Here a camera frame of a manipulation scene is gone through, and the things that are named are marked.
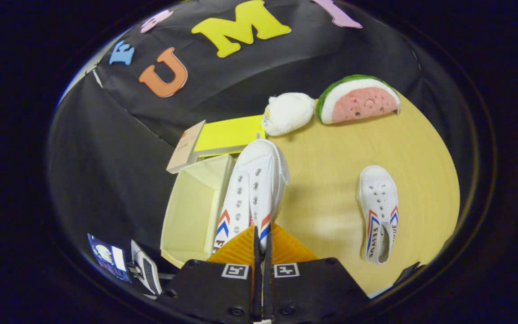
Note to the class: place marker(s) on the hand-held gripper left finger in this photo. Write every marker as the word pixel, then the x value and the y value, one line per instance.
pixel 257 288

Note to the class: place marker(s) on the dark blue display screen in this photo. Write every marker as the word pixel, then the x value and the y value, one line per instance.
pixel 106 256

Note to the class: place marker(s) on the white framed dark device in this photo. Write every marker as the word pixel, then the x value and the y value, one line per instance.
pixel 146 270

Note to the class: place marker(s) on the white canvas shoe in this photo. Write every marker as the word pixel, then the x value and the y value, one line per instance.
pixel 254 180
pixel 378 198

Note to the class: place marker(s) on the watermelon slice plush toy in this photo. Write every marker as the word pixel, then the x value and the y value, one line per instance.
pixel 358 101

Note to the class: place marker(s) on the white plush toy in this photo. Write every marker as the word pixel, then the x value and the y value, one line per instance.
pixel 288 112

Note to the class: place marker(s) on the translucent pale green storage box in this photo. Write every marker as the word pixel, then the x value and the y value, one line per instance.
pixel 191 211

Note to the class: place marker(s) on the yellow book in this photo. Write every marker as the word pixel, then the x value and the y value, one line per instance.
pixel 227 132

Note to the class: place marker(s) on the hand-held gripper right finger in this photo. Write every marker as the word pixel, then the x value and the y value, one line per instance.
pixel 269 292

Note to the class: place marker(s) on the black flat object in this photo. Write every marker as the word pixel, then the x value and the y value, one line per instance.
pixel 406 273

